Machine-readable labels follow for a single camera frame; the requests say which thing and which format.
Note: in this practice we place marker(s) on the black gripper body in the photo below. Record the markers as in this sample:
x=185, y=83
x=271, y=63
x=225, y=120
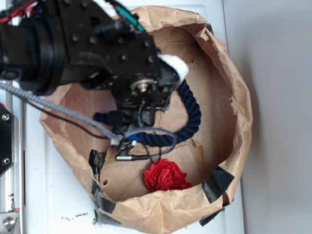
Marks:
x=114, y=54

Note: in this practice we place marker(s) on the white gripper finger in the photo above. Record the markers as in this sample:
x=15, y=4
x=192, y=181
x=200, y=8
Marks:
x=179, y=65

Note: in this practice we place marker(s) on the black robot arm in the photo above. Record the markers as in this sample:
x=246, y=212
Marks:
x=48, y=43

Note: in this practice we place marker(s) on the red crumpled paper ball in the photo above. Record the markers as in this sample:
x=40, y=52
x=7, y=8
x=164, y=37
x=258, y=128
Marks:
x=165, y=175

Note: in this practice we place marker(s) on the brown paper bag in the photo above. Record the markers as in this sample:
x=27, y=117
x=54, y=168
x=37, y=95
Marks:
x=213, y=159

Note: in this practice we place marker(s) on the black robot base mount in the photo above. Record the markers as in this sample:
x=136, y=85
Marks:
x=6, y=140

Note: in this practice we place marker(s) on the aluminium frame rail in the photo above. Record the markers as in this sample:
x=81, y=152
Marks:
x=12, y=183

